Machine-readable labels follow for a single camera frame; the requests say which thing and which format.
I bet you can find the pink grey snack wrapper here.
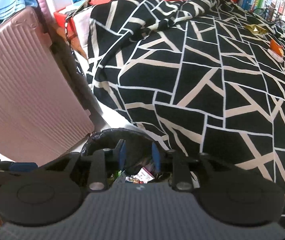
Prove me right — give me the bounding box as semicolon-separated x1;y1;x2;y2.
125;167;154;184

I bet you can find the orange rimmed white wrapper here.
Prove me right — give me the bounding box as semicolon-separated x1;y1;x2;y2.
268;39;284;63

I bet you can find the gold foil wrapper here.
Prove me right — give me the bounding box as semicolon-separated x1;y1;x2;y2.
244;24;268;36

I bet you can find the black lined trash bin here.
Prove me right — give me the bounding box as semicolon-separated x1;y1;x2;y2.
81;128;171;183

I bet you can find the pink ribbed suitcase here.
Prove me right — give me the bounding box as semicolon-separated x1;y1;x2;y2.
0;7;94;165

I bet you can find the black white geometric cloth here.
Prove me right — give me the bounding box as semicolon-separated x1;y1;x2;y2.
86;0;285;231

